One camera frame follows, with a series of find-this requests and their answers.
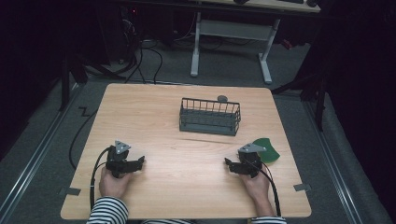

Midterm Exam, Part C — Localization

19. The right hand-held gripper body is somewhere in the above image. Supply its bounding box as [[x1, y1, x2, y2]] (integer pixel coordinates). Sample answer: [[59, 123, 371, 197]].
[[236, 142, 268, 179]]

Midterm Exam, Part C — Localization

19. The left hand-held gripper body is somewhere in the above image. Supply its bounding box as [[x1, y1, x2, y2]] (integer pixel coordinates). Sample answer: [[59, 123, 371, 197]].
[[105, 139, 140, 179]]

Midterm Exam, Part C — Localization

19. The person's left hand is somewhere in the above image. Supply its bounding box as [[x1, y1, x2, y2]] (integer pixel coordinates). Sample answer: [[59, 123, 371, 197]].
[[98, 169, 134, 201]]

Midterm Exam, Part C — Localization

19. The person's right hand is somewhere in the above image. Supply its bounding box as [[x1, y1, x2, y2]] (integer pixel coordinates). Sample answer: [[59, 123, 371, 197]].
[[238, 163, 273, 203]]

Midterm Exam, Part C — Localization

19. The green flat plate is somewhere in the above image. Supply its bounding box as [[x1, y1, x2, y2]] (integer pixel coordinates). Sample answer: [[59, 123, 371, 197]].
[[252, 137, 281, 164]]

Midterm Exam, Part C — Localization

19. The grey tape piece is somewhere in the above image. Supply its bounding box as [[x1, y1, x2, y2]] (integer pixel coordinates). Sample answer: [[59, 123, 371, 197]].
[[292, 183, 312, 192], [64, 187, 82, 197]]

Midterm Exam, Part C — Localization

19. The person's striped shirt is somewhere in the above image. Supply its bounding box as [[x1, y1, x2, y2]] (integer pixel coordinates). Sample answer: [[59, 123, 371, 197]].
[[140, 218, 195, 224]]

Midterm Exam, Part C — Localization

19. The black metal stand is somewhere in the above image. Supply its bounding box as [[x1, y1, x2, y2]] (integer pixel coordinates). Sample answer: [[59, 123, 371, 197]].
[[58, 50, 90, 112], [270, 59, 330, 133]]

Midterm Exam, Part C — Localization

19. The dark computer tower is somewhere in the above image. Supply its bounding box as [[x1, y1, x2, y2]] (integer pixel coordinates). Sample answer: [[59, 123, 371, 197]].
[[101, 4, 139, 64]]

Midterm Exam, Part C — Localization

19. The white-framed desk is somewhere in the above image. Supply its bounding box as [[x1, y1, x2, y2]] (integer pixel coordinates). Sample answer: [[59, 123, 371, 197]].
[[190, 0, 322, 85]]

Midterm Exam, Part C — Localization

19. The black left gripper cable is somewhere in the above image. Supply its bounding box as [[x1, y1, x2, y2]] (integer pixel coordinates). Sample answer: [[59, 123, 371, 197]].
[[89, 147, 112, 212]]

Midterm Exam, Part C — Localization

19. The black floor cable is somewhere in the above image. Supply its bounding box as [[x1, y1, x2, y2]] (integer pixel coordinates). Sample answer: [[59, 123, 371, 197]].
[[68, 106, 99, 171]]

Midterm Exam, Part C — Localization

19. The dark wire basket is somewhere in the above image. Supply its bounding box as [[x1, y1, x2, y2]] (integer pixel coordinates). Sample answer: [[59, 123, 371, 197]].
[[178, 97, 242, 137]]

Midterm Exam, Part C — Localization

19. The metal floor rail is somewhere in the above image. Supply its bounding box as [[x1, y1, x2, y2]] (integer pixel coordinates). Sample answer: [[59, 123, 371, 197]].
[[0, 83, 82, 222], [303, 100, 365, 224]]

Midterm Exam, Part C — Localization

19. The bundle of black cables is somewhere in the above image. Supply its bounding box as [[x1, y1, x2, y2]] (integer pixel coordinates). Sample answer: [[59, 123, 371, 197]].
[[122, 18, 164, 86]]

